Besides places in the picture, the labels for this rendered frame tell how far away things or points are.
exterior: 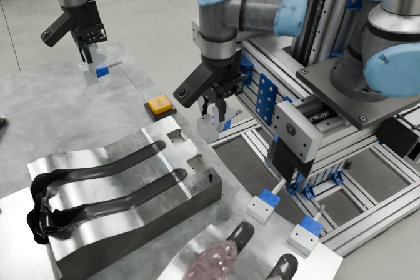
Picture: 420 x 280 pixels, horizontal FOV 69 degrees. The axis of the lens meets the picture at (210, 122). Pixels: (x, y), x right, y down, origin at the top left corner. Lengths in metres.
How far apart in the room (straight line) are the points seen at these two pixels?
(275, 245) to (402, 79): 0.41
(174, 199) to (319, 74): 0.47
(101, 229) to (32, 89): 0.73
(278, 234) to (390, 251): 1.16
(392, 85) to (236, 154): 1.16
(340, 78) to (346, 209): 0.93
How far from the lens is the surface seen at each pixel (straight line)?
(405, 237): 1.91
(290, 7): 0.56
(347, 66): 0.77
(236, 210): 0.73
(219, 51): 0.61
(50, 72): 1.33
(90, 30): 0.93
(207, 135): 0.76
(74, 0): 0.89
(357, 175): 1.73
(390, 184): 1.78
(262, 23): 0.56
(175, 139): 0.85
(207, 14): 0.58
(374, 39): 0.58
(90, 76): 1.01
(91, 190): 0.74
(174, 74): 2.52
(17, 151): 1.06
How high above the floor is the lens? 1.50
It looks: 46 degrees down
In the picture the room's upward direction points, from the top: straight up
